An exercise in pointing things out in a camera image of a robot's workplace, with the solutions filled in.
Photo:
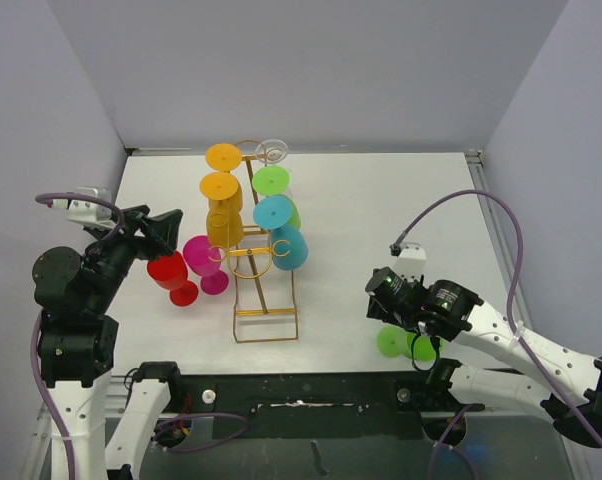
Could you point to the magenta goblet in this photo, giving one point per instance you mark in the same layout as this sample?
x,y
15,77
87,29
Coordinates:
x,y
205,261

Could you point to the green goblet front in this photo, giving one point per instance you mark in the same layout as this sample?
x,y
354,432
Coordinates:
x,y
393,342

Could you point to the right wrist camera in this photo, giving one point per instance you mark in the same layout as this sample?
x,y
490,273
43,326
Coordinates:
x,y
409,260

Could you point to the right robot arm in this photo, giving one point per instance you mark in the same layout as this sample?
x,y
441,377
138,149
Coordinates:
x,y
542,378

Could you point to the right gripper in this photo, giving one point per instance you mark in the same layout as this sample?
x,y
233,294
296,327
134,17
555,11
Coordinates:
x,y
378,310

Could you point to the clear wine glass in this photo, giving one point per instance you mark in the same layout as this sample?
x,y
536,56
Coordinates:
x,y
271,152

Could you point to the red goblet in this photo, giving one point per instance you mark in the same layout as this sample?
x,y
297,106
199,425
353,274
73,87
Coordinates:
x,y
171,274

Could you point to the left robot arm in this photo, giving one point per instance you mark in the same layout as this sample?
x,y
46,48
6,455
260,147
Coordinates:
x,y
73,341

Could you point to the cyan goblet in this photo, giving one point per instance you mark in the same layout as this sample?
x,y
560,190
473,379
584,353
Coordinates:
x,y
276,215

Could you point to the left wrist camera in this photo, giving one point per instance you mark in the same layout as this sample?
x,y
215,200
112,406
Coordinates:
x,y
87,213

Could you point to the light green goblet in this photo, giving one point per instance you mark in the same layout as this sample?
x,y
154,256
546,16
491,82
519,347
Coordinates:
x,y
274,181

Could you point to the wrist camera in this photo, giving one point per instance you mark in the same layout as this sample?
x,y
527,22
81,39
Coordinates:
x,y
409,260
87,213

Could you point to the orange goblet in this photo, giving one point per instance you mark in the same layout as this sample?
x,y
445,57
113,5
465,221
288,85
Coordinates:
x,y
223,160
223,223

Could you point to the gold wire glass rack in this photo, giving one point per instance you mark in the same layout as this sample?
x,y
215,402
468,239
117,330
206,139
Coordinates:
x,y
252,259

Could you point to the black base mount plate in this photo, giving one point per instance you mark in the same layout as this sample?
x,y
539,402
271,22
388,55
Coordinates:
x,y
312,406

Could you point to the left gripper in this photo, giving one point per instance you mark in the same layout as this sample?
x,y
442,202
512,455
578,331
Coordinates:
x,y
160,230

